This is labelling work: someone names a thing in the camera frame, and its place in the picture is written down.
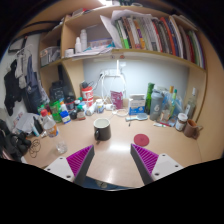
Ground green-capped bottle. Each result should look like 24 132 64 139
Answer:
169 88 179 118

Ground white pill bottle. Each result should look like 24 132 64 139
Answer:
85 103 97 117

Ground yellow-capped clear bottle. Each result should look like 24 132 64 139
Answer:
164 85 175 123

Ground black box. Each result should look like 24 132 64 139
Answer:
49 80 68 103

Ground white charger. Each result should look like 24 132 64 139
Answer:
104 103 116 112

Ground black slim bottle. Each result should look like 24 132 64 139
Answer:
32 115 44 135

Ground brown bottle, green cap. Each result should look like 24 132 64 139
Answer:
76 105 87 121

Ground white jar, blue label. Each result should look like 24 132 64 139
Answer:
94 98 105 114

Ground green glass bottle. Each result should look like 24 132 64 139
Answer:
144 82 156 115

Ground blue and white small bottle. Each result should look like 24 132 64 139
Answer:
59 102 72 125

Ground white and blue box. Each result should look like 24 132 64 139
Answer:
128 94 147 116

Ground dark hanging clothes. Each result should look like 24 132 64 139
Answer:
3 42 48 118

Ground wooden shelf unit with books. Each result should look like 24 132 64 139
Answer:
37 1 209 123

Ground flat round red coaster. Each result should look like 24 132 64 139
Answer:
133 133 150 147

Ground grey shaker bottle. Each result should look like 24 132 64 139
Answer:
149 89 165 122

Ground black mug, white inside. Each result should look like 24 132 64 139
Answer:
93 117 112 142

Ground green canister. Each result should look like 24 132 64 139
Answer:
49 99 63 123

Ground white and blue tube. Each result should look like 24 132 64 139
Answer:
31 123 40 138

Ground red and white canister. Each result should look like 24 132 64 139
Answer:
80 85 95 108

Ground black bag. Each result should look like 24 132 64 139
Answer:
0 119 33 163

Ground thick white cable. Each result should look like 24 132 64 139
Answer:
99 73 128 102

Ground crumpled white plastic bag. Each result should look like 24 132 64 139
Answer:
14 112 43 134

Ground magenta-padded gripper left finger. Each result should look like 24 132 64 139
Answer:
44 144 95 187

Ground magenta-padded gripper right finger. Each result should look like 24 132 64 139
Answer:
130 143 184 186

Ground brown jar, white lid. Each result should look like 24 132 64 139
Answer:
175 112 189 132

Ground bluish clear plastic bag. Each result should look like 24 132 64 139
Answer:
161 90 184 126

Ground tall clear glass bottle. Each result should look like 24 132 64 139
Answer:
184 87 198 120

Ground magenta pouch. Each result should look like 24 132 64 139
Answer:
110 90 125 110

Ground white and green tube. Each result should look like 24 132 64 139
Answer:
153 122 172 128

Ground white power strip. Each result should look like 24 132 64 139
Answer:
99 69 127 78

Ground black hair ties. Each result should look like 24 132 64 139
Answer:
28 138 42 159

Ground brown mug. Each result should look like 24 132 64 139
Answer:
183 119 204 140

